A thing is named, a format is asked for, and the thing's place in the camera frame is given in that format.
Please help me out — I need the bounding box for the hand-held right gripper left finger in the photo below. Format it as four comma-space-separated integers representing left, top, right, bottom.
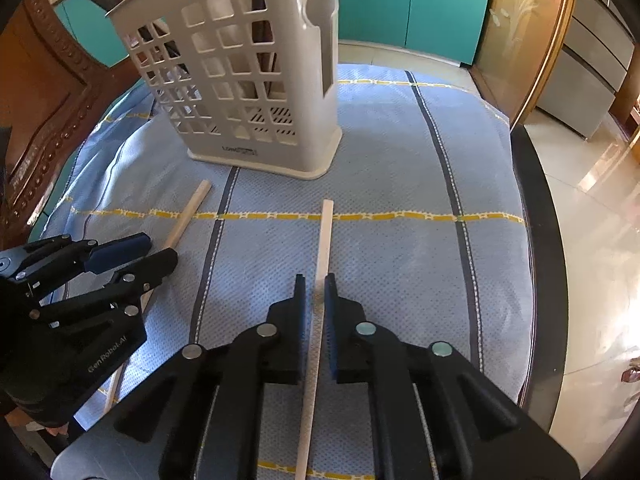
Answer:
50, 274, 307, 480

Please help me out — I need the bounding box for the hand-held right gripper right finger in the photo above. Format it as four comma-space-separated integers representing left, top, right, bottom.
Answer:
324, 273, 582, 480

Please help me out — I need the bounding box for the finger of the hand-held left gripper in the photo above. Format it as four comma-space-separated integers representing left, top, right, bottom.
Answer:
0, 233, 153, 287
29, 248, 179, 329

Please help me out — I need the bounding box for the beige wooden chopstick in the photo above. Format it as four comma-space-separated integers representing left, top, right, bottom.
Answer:
295, 199, 335, 480

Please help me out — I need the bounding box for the white plastic utensil holder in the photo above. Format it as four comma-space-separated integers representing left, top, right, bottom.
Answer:
106, 0, 344, 181

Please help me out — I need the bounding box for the carved wooden chair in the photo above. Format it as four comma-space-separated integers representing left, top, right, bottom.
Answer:
0, 0, 166, 261

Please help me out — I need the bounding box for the blue checked cloth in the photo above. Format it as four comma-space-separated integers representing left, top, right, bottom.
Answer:
30, 62, 532, 480

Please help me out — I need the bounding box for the teal cabinet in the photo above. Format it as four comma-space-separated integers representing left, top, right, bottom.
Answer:
52, 0, 496, 68

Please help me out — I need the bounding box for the wooden door with glass panel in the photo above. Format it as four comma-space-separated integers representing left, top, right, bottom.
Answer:
470, 0, 581, 127

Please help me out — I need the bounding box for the grey drawer cabinet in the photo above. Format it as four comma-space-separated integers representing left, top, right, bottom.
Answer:
535, 0, 636, 139

